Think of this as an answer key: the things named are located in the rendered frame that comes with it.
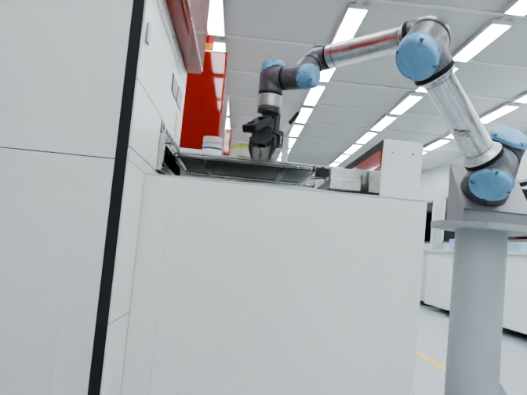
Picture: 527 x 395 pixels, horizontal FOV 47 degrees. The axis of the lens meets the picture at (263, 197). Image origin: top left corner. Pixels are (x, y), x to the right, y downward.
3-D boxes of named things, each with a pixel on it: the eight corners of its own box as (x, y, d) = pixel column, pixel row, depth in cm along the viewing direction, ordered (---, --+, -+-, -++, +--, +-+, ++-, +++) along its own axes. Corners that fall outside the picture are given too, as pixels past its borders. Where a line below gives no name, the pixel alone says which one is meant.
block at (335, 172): (330, 177, 158) (331, 166, 158) (328, 179, 161) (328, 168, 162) (360, 180, 158) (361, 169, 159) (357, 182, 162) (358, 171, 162)
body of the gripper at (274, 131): (282, 150, 192) (286, 113, 193) (270, 145, 184) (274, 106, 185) (261, 150, 195) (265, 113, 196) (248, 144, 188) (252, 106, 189)
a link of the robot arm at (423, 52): (528, 171, 177) (437, 10, 162) (519, 200, 167) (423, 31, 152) (488, 183, 185) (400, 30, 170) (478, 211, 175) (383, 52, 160)
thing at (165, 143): (154, 169, 148) (158, 132, 149) (173, 186, 192) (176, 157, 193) (161, 170, 148) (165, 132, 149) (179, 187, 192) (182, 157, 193)
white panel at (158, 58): (114, 157, 112) (139, -49, 115) (166, 194, 193) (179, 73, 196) (132, 160, 112) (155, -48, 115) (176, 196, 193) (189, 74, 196)
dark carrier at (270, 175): (178, 156, 155) (178, 154, 155) (189, 172, 189) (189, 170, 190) (311, 169, 156) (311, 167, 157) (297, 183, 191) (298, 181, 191)
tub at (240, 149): (238, 161, 203) (241, 140, 204) (228, 162, 210) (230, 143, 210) (258, 164, 207) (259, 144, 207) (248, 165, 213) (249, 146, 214)
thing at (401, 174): (379, 198, 139) (383, 138, 141) (339, 211, 194) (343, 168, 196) (419, 202, 140) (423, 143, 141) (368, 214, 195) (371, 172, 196)
